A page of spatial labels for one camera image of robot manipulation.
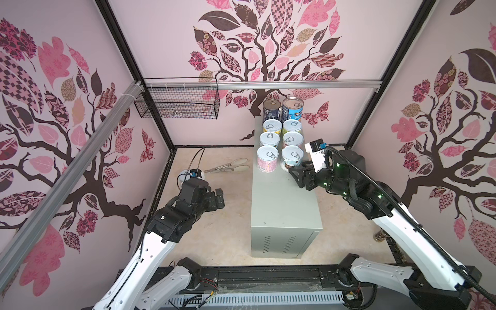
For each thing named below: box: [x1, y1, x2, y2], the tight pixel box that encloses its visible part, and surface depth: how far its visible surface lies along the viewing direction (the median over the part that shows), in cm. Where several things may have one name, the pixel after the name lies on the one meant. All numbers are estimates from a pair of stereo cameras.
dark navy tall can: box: [262, 98, 283, 124], surface depth 76 cm
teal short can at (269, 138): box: [258, 131, 281, 148], surface depth 70 cm
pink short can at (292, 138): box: [281, 131, 305, 150], surface depth 69 cm
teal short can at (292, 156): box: [280, 144, 305, 170], surface depth 64 cm
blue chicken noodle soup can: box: [281, 96, 305, 123], surface depth 75 cm
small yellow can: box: [262, 118, 283, 134], surface depth 74 cm
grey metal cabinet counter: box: [250, 115, 323, 259], surface depth 59 cm
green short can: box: [282, 118, 303, 136], surface depth 74 cm
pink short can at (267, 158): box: [257, 145, 279, 174], surface depth 64 cm
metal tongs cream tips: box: [204, 157, 250, 174], surface depth 112 cm
